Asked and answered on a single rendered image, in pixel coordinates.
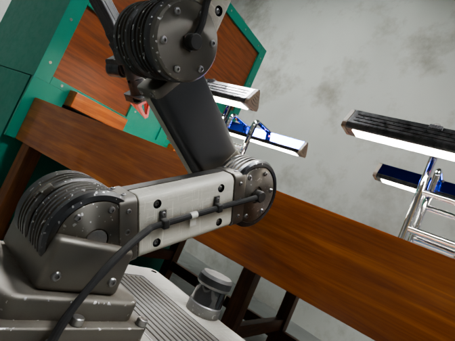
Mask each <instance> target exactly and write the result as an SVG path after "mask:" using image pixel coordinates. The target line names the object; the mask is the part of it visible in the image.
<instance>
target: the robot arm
mask: <svg viewBox="0 0 455 341"><path fill-rule="evenodd" d="M89 2H90V4H91V6H92V8H93V9H94V11H95V13H96V15H97V16H98V18H99V20H100V22H101V24H102V26H103V28H104V31H105V33H106V37H107V39H108V40H109V42H110V43H109V46H110V48H111V50H112V52H113V54H114V55H113V56H111V57H109V58H107V59H106V60H105V62H106V73H107V74H108V76H112V77H119V78H126V79H127V83H128V86H129V90H130V91H127V92H125V93H124V96H125V99H126V101H129V102H130V103H131V105H132V106H133V107H134V108H135V109H136V110H137V111H138V112H139V113H140V114H141V115H142V116H143V117H144V118H147V117H148V115H149V110H150V106H149V105H148V103H147V101H146V99H145V98H144V96H142V95H141V93H140V92H139V90H138V88H137V86H138V85H139V84H140V83H141V82H142V81H144V78H142V77H139V76H136V75H134V74H133V73H131V72H130V71H128V70H127V69H126V68H125V67H124V65H123V64H122V62H121V61H120V59H119V58H118V56H117V53H116V50H115V48H114V41H113V32H114V25H115V22H116V19H117V18H118V16H119V13H118V11H117V9H116V7H115V6H114V4H113V2H112V0H89ZM142 105H144V111H145V113H144V111H143V109H142Z"/></svg>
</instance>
